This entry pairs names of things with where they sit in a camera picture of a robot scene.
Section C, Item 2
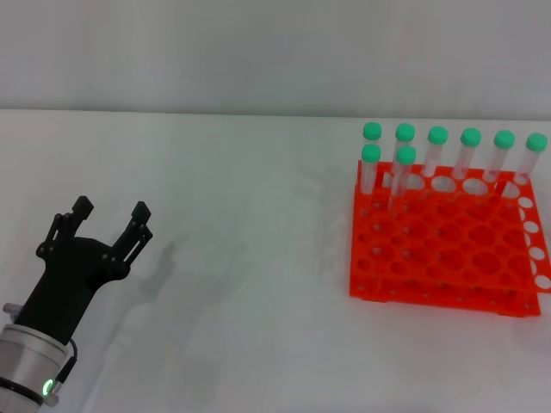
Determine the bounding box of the green capped clear test tube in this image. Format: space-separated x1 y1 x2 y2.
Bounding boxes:
451 127 483 181
362 121 384 146
422 126 449 178
360 144 383 216
482 129 517 182
387 145 418 214
393 122 417 150
514 133 548 185

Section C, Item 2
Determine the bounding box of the orange test tube rack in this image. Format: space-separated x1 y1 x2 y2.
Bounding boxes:
347 160 551 318

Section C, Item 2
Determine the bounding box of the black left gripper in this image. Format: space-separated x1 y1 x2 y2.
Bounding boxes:
10 195 154 346

